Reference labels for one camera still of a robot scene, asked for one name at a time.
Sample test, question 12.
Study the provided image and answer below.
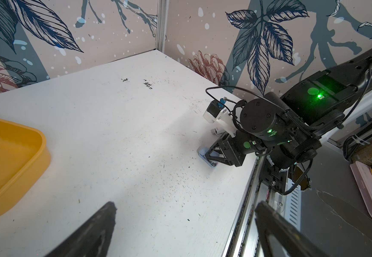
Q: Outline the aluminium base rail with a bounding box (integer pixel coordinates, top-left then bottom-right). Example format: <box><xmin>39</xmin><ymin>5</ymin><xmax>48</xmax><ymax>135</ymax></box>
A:
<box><xmin>222</xmin><ymin>157</ymin><xmax>301</xmax><ymax>257</ymax></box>

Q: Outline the light blue stapler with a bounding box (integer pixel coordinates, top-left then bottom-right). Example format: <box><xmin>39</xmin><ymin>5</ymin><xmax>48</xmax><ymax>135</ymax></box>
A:
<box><xmin>198</xmin><ymin>146</ymin><xmax>219</xmax><ymax>168</ymax></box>

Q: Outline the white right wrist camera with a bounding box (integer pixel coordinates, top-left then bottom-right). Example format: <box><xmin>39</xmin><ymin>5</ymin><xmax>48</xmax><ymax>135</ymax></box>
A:
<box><xmin>203</xmin><ymin>99</ymin><xmax>237</xmax><ymax>138</ymax></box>

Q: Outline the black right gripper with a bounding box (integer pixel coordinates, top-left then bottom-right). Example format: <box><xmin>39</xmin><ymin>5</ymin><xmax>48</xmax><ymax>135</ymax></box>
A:
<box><xmin>204</xmin><ymin>131</ymin><xmax>265</xmax><ymax>167</ymax></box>

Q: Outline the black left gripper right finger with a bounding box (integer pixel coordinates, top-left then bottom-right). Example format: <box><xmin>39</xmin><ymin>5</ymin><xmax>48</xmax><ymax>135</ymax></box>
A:
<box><xmin>255</xmin><ymin>201</ymin><xmax>327</xmax><ymax>257</ymax></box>

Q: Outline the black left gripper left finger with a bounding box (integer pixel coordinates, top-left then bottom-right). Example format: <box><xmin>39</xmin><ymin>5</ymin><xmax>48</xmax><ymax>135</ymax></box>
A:
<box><xmin>47</xmin><ymin>201</ymin><xmax>117</xmax><ymax>257</ymax></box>

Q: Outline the aluminium frame corner post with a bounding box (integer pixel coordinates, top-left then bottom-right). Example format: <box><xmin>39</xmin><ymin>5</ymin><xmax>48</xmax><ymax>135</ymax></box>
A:
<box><xmin>156</xmin><ymin>0</ymin><xmax>170</xmax><ymax>53</ymax></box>

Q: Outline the yellow plastic tray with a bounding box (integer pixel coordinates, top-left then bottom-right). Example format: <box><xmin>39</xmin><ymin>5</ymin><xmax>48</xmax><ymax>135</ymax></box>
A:
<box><xmin>0</xmin><ymin>119</ymin><xmax>51</xmax><ymax>216</ymax></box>

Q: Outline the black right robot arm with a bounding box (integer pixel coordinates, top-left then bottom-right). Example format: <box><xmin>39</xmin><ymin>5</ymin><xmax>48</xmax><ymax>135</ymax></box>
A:
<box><xmin>199</xmin><ymin>49</ymin><xmax>372</xmax><ymax>170</ymax></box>

